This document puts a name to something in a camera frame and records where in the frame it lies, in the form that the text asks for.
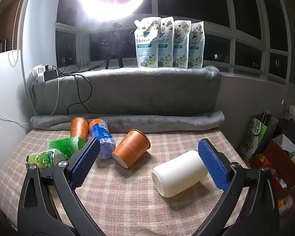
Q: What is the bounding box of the red cardboard box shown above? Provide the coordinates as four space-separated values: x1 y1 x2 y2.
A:
249 134 295 197

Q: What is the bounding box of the cream round object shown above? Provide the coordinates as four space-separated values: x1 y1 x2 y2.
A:
137 229 159 236

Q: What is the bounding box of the grey fleece blanket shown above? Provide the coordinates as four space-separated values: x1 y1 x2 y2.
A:
27 65 225 131

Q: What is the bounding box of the black tripod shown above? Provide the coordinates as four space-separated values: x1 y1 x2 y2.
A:
105 21 124 70

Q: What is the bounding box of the blue label plastic bottle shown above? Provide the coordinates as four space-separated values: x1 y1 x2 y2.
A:
88 119 116 159

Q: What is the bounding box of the white cup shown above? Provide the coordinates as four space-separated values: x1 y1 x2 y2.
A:
151 150 208 197

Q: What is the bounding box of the white board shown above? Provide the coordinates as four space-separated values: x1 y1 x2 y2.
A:
0 50 31 177

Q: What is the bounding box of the white bead cord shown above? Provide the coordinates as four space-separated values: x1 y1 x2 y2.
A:
8 0 24 66

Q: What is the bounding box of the checked beige cloth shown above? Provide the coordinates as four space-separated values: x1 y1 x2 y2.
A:
0 128 251 236

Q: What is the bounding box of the white cable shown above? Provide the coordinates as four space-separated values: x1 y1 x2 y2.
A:
0 79 59 124

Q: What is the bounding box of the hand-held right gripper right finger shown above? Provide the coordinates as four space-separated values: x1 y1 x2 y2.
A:
194 139 280 236

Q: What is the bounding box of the white power strip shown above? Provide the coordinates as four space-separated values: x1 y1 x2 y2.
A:
31 65 58 83

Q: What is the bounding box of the black cable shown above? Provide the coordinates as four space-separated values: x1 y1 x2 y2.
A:
52 64 101 115

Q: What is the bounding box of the orange paper cup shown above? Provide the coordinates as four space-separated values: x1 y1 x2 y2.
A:
70 117 89 138
111 129 151 170

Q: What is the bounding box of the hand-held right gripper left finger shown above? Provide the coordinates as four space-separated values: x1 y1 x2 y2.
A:
17 137 106 236

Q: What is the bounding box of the green paper bag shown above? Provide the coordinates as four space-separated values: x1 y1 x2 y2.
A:
240 113 279 163

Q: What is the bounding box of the white floral detergent pouch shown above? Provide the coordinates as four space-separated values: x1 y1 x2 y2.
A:
134 17 161 68
172 20 192 69
157 17 174 68
187 22 206 69

